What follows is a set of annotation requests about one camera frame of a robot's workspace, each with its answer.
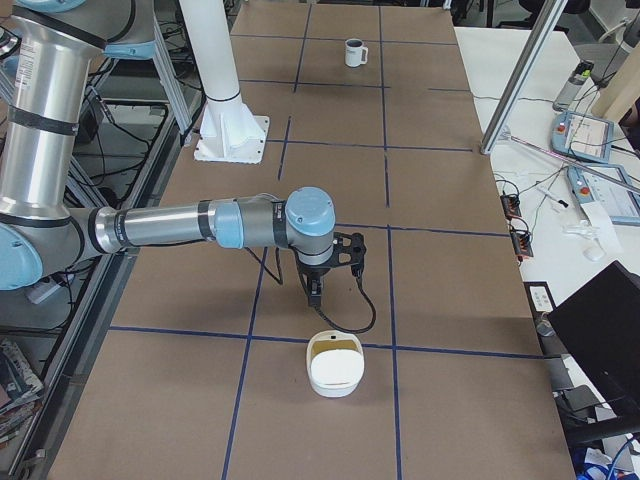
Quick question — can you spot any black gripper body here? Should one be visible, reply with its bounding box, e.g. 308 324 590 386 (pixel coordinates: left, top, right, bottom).
296 257 332 283

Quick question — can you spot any white ribbed mug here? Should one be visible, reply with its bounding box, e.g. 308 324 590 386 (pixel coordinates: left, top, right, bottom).
344 38 369 68

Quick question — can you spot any white lidded container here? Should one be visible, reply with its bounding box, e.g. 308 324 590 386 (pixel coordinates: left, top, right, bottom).
306 330 365 398

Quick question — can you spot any orange circuit board near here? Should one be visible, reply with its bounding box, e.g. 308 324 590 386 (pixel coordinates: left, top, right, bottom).
509 228 534 261

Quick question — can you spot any orange circuit board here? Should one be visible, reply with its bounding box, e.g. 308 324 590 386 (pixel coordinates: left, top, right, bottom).
509 228 534 261
500 194 521 219

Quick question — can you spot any orange circuit board far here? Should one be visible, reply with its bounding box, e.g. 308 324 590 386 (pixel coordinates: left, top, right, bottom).
500 194 521 219

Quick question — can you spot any white label card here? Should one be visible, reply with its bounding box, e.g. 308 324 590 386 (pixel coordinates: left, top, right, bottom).
529 285 554 312

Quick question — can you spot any white power strip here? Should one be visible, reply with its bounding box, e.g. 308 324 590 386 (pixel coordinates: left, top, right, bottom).
25 279 63 305

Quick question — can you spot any black laptop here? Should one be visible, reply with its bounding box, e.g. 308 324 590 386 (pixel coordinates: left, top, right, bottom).
548 261 639 416

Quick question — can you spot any teach pendant far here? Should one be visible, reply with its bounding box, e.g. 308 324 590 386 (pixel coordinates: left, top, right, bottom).
551 111 614 164

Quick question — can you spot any teach pendant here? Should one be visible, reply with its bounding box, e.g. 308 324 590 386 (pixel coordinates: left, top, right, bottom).
567 166 639 226
551 111 614 164

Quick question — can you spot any teach pendant near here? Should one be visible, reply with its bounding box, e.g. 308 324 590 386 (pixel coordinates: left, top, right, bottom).
567 166 639 226

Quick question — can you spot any grey water bottle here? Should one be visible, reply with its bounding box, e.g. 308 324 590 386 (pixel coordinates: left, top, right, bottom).
552 60 594 112

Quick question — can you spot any black braided cable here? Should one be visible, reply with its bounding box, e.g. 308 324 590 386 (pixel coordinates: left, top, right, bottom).
259 244 377 335

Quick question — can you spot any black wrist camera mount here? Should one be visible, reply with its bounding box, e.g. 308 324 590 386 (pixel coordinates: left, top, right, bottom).
327 232 367 278

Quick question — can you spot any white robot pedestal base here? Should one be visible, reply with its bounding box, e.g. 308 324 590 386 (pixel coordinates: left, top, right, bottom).
180 0 270 164

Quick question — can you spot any aluminium table frame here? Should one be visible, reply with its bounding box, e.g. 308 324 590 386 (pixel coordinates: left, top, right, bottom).
0 59 191 480

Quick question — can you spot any aluminium frame post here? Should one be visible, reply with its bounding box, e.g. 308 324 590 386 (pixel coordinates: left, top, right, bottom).
480 0 568 155

